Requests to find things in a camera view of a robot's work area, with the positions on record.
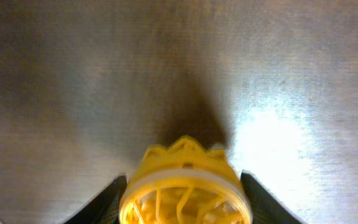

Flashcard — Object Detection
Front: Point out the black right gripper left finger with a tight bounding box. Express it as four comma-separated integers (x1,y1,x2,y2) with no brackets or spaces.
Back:
64,175,127,224

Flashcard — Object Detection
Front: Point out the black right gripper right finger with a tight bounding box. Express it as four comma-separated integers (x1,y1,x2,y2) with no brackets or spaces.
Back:
241,172,301,224

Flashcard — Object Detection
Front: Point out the yellow round plastic toy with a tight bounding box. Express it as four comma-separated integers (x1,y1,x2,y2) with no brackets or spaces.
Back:
119,136,253,224

